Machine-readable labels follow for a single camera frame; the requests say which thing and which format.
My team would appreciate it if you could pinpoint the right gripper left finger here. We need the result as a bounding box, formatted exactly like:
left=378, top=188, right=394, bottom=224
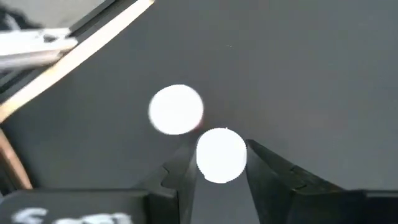
left=136, top=144, right=198, bottom=224

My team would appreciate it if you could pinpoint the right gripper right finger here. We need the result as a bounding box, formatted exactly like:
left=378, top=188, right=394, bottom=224
left=245, top=139, right=345, bottom=224

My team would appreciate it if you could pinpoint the white ball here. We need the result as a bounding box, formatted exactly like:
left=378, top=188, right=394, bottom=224
left=148, top=83, right=205, bottom=136

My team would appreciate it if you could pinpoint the black table mat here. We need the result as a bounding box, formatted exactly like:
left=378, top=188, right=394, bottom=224
left=0, top=0, right=398, bottom=224

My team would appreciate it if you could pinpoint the silver metal bracket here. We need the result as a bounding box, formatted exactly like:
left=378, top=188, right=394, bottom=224
left=0, top=27, right=78, bottom=71

